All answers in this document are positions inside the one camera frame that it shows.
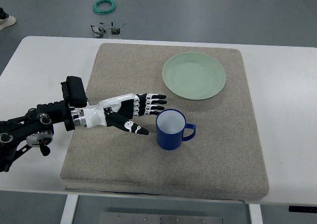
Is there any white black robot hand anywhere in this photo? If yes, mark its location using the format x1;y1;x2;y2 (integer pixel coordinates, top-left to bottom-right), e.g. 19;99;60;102
82;93;167;135

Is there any blue enamel cup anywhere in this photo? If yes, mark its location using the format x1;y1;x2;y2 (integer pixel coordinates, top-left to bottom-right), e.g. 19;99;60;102
156;109;196;151

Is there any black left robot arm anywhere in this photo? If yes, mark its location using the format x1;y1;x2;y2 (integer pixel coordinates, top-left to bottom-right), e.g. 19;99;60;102
0;76;88;172

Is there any light green plate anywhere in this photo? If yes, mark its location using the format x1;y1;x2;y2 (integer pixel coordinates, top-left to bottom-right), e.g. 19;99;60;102
162;52;226;100

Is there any small electronic parts pile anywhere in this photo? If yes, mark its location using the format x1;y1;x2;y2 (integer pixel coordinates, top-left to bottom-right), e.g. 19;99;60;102
90;22;126;39

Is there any beige cushion mat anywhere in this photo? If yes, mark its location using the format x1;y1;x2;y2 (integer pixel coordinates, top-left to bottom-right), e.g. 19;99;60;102
60;43;269;201

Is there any grey white sneaker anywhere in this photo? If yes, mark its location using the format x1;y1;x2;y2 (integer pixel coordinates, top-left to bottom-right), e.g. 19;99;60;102
0;7;16;30

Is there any black table control panel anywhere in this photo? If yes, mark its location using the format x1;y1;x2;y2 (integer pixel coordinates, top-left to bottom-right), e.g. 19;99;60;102
288;206;317;214

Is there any green coiled cable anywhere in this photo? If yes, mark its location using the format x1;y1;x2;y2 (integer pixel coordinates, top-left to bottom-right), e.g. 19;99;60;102
92;0;117;14

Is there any metal base plate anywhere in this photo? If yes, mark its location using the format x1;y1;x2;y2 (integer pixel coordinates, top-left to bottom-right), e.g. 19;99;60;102
99;212;223;224

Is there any white table leg frame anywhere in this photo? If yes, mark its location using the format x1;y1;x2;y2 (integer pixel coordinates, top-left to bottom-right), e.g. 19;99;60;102
60;194;79;224

